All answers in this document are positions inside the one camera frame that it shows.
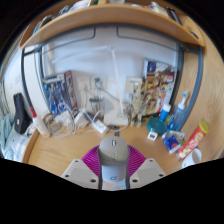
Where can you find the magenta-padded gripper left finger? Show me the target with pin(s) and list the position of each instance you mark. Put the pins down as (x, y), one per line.
(87, 168)

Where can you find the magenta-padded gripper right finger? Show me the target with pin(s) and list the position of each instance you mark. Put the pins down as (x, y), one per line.
(141, 168)

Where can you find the grey computer mouse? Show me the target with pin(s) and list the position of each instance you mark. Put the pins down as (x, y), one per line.
(113, 155)

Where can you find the blue tissue packet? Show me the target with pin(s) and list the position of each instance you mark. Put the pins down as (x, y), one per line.
(172, 142)

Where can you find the white power strip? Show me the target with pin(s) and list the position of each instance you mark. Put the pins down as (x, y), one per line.
(99, 127)

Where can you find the teal round container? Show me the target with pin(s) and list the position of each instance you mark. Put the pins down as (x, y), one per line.
(156, 126)

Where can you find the white charger block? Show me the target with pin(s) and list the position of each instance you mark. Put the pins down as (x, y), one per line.
(81, 120)

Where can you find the white mug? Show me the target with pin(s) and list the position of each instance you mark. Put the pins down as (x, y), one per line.
(192, 158)

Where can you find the white desk lamp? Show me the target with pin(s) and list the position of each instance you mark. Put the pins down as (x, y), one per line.
(115, 118)

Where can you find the red chips can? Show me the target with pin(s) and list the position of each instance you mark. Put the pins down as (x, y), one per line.
(193, 140)

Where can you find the tan robot figure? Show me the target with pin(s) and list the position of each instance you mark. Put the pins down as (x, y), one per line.
(137, 106)

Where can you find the white bottle with red cap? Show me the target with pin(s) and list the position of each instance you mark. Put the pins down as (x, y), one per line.
(41, 126)

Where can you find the clear glass jar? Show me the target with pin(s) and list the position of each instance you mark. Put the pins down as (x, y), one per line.
(96, 106)

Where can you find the blue spray bottle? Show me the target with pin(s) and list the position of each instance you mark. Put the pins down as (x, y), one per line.
(178, 116)

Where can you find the blue plaid bedding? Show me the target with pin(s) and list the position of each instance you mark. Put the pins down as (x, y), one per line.
(18, 146)

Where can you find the blue model kit box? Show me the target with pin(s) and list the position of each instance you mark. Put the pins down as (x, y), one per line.
(58, 93)

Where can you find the black bag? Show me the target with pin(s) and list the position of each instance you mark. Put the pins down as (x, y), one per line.
(20, 115)

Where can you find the colourful model kit box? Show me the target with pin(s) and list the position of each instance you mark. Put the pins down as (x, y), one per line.
(160, 83)

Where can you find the teal blanket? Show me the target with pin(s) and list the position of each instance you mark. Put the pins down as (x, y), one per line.
(6, 131)

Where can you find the wooden shelf unit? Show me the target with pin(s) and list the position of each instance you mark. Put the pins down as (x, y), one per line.
(110, 16)

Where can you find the white wall switch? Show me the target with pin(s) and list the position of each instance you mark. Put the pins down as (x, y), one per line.
(17, 80)

